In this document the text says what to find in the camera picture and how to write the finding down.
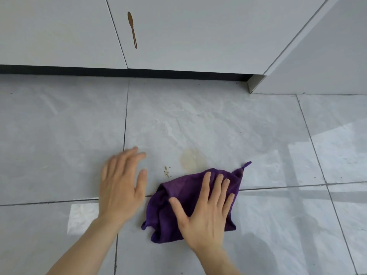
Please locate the person's right hand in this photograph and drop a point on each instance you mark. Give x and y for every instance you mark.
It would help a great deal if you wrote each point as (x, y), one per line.
(205, 220)

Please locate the person's left hand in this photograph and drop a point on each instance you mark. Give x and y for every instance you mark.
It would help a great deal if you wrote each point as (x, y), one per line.
(119, 191)

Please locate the person's left little finger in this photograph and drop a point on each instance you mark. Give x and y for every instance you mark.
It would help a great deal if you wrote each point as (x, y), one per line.
(103, 173)

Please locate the person's right little finger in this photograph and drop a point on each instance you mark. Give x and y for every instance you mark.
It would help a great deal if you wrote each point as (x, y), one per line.
(230, 205)

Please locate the person's left middle finger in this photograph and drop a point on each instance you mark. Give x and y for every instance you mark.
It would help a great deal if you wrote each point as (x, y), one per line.
(126, 160)

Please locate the person's left thumb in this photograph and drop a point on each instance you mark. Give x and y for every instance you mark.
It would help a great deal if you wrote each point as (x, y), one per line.
(141, 184)

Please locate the person's right thumb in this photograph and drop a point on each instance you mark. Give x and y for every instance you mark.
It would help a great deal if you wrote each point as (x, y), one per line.
(178, 211)

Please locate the person's right middle finger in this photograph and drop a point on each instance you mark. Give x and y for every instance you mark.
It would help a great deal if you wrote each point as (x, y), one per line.
(217, 189)

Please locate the purple cleaning cloth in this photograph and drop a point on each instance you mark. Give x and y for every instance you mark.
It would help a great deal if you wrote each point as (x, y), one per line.
(172, 197)

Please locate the person's left forearm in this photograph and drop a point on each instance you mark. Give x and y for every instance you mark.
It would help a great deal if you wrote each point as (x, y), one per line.
(86, 249)

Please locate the person's right forearm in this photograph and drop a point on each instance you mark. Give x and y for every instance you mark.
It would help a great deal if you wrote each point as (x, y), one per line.
(216, 262)

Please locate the brown crumbs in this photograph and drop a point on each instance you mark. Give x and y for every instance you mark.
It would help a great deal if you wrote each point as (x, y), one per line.
(167, 172)

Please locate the black cabinet toe kick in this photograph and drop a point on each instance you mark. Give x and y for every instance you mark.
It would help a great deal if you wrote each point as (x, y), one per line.
(114, 72)

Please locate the narrow white cabinet door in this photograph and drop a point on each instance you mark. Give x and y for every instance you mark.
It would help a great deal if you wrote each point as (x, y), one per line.
(57, 31)

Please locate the wide white cabinet door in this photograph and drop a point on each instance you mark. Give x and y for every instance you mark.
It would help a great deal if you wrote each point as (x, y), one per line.
(206, 34)

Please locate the white cabinet side panel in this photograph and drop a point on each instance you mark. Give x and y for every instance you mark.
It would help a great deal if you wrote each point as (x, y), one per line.
(321, 54)

